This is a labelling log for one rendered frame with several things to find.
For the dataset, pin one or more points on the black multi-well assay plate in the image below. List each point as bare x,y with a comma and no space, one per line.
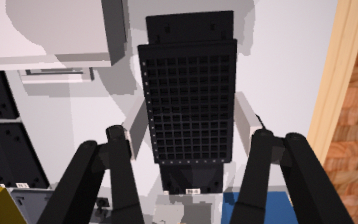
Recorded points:
178,98

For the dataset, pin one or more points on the blue open bin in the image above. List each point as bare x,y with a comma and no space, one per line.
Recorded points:
279,209

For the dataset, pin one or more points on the grey bench mat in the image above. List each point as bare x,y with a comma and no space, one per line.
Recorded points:
281,52

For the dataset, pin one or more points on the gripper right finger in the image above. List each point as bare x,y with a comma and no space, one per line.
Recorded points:
313,196

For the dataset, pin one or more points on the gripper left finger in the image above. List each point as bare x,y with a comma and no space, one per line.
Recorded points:
73,199

